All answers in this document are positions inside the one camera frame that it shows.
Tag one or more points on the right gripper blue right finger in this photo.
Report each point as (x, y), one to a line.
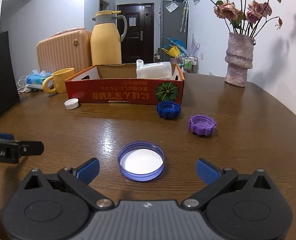
(207, 172)

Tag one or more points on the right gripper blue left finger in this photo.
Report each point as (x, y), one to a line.
(87, 171)

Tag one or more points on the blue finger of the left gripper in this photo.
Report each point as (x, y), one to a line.
(31, 148)
(6, 136)

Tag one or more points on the large blue jar lid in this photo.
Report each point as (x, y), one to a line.
(141, 161)

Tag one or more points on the dark blue bottle cap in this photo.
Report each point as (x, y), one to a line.
(168, 109)

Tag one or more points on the cotton swab clear box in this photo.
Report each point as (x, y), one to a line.
(159, 70)

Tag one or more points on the red lint brush white handle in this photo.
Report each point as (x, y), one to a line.
(139, 62)

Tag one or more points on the black paper bag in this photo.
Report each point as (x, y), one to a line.
(8, 89)

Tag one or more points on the purple bottle cap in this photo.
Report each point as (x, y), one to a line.
(201, 125)

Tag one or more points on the small white round tin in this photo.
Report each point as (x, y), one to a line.
(71, 104)

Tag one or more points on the blue tissue pack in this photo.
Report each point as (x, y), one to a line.
(36, 78)

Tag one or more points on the yellow mug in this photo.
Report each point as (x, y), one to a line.
(58, 79)

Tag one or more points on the red orange cardboard box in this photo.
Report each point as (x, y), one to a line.
(119, 83)

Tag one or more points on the peach ribbed suitcase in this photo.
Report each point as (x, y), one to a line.
(67, 49)

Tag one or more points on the pink ceramic vase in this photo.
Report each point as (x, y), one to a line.
(239, 57)

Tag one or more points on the yellow watering can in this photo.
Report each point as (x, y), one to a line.
(173, 51)

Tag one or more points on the yellow thermos jug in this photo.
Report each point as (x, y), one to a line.
(106, 39)

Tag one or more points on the dark brown door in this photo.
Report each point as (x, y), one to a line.
(139, 40)

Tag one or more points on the dried pink roses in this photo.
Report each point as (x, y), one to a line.
(247, 19)

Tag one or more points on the grey refrigerator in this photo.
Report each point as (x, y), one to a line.
(172, 25)

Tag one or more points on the folded umbrella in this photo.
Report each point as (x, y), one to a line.
(184, 16)

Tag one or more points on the wire storage cart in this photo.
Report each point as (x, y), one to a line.
(188, 64)

